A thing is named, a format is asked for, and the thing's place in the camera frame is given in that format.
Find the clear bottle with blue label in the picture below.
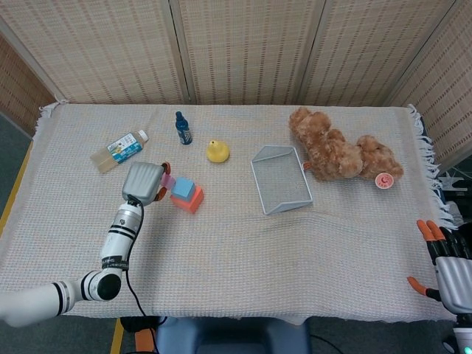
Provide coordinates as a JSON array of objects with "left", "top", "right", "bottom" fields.
[{"left": 90, "top": 129, "right": 150, "bottom": 174}]

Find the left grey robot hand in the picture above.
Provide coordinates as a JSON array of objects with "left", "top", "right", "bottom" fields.
[{"left": 121, "top": 161, "right": 174, "bottom": 207}]

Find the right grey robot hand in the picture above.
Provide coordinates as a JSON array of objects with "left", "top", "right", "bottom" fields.
[{"left": 406, "top": 219, "right": 472, "bottom": 315}]

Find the grey wire mesh tray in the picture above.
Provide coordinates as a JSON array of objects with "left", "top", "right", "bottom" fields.
[{"left": 250, "top": 145, "right": 314, "bottom": 216}]

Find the white plastic stand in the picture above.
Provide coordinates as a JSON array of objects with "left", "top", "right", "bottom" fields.
[{"left": 437, "top": 172, "right": 468, "bottom": 193}]

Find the round red white tag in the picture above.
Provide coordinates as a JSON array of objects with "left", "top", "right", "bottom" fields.
[{"left": 375, "top": 172, "right": 395, "bottom": 190}]

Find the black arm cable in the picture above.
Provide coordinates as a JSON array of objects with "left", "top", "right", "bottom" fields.
[{"left": 124, "top": 194, "right": 160, "bottom": 354}]

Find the blue cube block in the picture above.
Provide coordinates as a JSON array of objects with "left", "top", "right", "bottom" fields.
[{"left": 171, "top": 177, "right": 197, "bottom": 202}]

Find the woven folding screen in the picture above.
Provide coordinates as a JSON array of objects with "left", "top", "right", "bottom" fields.
[{"left": 0, "top": 0, "right": 472, "bottom": 174}]

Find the orange object under table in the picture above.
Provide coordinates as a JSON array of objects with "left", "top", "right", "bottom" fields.
[{"left": 133, "top": 327, "right": 156, "bottom": 354}]

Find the dark blue spray bottle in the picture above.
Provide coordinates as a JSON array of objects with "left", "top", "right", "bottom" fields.
[{"left": 174, "top": 111, "right": 193, "bottom": 146}]

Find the red cube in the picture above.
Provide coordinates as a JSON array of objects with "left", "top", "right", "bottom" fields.
[{"left": 170, "top": 185, "right": 205, "bottom": 215}]

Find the beige waffle tablecloth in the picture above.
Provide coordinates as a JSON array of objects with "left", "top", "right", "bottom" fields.
[{"left": 0, "top": 102, "right": 460, "bottom": 325}]

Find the brown plush teddy bear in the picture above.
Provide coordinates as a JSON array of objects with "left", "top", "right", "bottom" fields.
[{"left": 288, "top": 106, "right": 405, "bottom": 182}]

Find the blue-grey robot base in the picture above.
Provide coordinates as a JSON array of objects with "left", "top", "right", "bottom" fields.
[{"left": 154, "top": 316, "right": 311, "bottom": 354}]

